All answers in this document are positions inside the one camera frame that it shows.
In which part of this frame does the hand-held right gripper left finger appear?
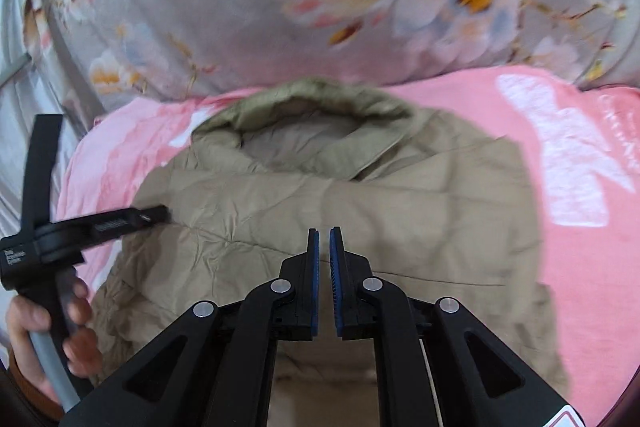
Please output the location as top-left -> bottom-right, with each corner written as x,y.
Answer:
60,228 -> 321,427

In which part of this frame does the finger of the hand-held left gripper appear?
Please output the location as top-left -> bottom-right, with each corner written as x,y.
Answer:
75,205 -> 172,254

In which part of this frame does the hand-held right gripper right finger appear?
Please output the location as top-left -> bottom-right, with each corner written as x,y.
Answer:
328,227 -> 586,427

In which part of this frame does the khaki padded jacket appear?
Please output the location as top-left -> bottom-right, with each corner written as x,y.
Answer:
90,77 -> 572,427

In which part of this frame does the person's left hand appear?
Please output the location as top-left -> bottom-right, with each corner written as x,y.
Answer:
6,279 -> 104,404

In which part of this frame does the white satin curtain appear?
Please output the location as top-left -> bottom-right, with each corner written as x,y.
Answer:
0,0 -> 103,258

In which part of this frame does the grey floral pillow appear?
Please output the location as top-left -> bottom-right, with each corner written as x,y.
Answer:
37,0 -> 640,102

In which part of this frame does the pink blanket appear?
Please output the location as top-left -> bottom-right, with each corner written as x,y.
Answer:
56,64 -> 640,427

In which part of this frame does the grey cable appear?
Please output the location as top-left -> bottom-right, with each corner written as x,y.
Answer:
29,329 -> 82,412

